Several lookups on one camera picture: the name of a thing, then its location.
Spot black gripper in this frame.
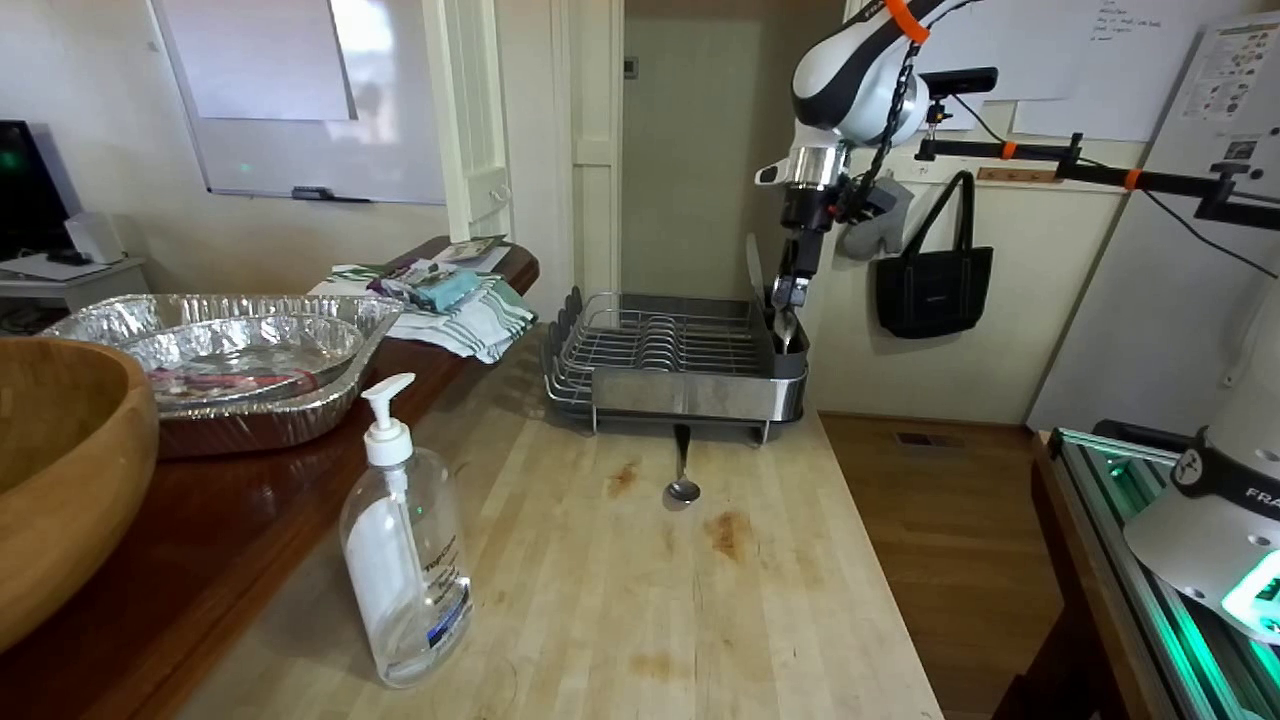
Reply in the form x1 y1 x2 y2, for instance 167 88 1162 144
768 185 849 350

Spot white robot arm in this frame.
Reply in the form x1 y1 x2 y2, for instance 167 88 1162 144
751 0 972 350

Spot steel dish rack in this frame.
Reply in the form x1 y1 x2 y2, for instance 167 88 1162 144
544 290 810 438

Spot silver spoon on table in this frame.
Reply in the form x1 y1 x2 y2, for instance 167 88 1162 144
666 424 702 507

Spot striped dish towels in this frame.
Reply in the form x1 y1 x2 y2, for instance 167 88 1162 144
318 239 535 362

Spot black tote bag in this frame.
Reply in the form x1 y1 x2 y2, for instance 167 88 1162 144
873 171 992 338

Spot clear sanitizer pump bottle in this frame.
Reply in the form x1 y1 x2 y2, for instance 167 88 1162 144
342 371 473 686

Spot aluminium foil tray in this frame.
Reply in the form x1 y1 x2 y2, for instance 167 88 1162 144
54 290 400 459

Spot wooden bowl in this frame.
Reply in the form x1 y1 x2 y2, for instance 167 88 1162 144
0 337 162 651

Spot black camera on boom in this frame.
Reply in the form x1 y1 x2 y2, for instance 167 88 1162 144
919 67 1000 94

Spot whiteboard on wall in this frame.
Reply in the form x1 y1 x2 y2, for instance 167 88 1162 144
151 0 444 203

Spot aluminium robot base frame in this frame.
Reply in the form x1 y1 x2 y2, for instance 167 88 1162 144
1044 428 1280 720

